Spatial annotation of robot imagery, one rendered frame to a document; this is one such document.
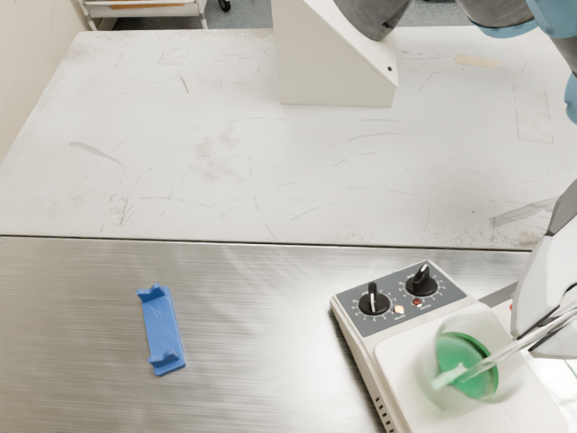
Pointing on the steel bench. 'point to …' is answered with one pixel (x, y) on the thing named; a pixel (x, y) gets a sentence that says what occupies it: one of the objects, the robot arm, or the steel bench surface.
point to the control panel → (391, 288)
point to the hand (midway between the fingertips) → (549, 324)
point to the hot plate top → (415, 411)
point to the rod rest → (161, 330)
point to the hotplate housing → (382, 401)
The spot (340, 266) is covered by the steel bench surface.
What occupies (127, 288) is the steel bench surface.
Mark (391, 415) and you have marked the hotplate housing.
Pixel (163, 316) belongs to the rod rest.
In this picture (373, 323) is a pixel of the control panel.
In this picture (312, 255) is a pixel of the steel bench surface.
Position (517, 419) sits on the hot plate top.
